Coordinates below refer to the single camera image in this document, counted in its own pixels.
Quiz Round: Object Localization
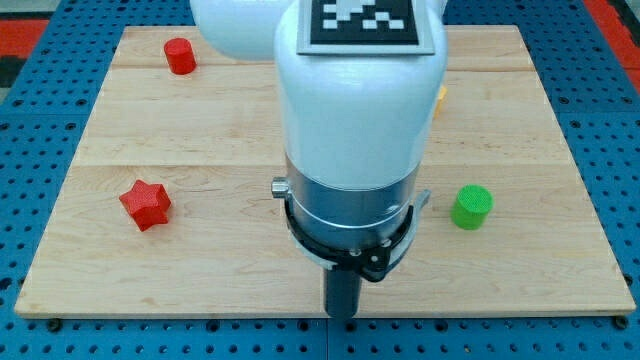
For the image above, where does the red star block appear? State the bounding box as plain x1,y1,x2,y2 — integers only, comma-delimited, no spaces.
119,179,171,232

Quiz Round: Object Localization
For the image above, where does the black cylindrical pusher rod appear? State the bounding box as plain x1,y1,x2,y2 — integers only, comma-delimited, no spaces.
324,269,361,319

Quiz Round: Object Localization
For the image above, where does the yellow block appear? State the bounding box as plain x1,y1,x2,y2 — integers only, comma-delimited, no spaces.
434,85,448,118

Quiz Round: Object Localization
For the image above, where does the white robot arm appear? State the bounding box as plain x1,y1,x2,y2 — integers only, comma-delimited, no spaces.
190,0,448,319

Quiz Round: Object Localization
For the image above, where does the black and white fiducial tag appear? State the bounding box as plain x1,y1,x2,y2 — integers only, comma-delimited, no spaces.
297,0,435,56

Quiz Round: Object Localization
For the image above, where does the wooden board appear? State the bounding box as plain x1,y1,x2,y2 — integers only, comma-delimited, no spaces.
14,25,636,319

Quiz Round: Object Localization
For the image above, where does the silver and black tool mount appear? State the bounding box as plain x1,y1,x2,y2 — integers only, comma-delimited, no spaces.
271,161,431,282

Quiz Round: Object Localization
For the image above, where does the red cylinder block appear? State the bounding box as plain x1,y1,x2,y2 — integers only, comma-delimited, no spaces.
163,38,197,75

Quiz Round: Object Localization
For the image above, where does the green cylinder block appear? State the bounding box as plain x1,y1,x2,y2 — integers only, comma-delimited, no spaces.
450,184,494,230

